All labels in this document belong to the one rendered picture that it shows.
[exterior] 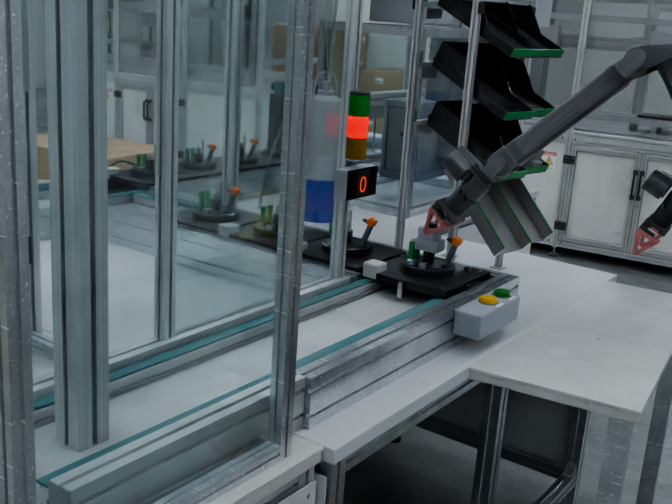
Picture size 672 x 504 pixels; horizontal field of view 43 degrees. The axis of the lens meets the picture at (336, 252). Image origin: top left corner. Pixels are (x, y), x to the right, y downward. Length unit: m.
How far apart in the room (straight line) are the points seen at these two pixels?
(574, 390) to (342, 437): 0.56
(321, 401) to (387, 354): 0.22
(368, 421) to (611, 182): 4.71
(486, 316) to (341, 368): 0.47
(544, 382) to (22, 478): 1.16
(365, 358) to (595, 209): 4.66
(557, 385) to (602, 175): 4.37
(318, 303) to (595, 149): 4.36
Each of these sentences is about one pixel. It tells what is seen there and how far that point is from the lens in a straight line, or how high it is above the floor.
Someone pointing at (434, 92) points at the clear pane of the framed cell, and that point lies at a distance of 3.30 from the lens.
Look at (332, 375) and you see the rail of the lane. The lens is 1.61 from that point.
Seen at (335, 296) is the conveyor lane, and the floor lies 0.94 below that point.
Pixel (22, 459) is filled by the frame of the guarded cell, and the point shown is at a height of 1.06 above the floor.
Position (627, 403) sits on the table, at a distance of 1.89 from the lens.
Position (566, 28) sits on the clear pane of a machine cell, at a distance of 6.21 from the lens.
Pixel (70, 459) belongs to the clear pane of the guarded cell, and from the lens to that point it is 1.17.
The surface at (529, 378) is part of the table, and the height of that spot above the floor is 0.86.
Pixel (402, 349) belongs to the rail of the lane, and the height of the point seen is 0.92.
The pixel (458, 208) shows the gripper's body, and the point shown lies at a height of 1.15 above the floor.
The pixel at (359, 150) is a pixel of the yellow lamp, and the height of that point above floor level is 1.28.
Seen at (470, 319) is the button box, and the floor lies 0.95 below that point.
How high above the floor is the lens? 1.60
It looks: 16 degrees down
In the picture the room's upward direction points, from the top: 4 degrees clockwise
